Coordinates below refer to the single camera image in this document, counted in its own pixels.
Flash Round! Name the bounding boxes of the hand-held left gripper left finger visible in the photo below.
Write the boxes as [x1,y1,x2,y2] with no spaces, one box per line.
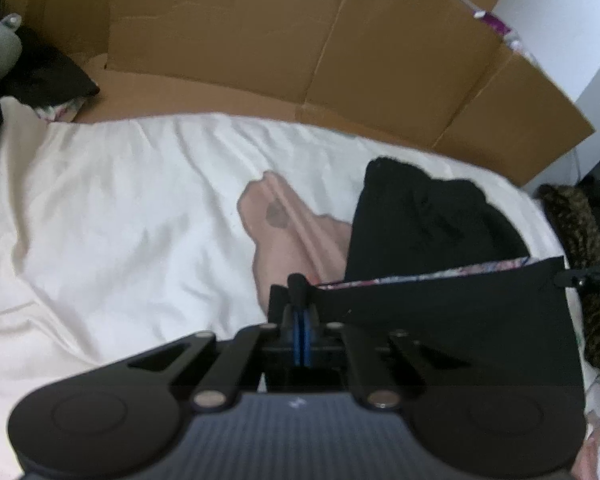
[87,286,296,413]

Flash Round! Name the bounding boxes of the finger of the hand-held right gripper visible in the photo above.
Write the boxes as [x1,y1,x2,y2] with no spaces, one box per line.
[554,267,600,288]

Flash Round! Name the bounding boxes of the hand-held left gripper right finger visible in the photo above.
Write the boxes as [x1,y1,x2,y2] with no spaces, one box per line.
[296,305,473,410]

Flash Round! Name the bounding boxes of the black pants with floral stripe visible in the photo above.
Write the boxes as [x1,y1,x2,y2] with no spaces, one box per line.
[267,157,586,401]

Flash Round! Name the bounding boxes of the leopard print cloth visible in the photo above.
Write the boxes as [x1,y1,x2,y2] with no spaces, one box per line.
[536,184,600,371]

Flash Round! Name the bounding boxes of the white bed sheet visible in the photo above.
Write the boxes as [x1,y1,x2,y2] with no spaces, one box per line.
[0,97,600,480]

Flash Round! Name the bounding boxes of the purple and white bag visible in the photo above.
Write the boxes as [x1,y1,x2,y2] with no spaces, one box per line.
[472,7,538,66]

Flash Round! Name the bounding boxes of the flattened cardboard box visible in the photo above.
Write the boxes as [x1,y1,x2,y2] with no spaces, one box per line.
[0,0,596,188]

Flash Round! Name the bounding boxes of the colourful patterned cloth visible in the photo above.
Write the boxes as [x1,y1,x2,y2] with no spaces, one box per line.
[34,96,87,123]

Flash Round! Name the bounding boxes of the black shirt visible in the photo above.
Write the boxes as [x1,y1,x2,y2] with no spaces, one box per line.
[2,25,101,111]

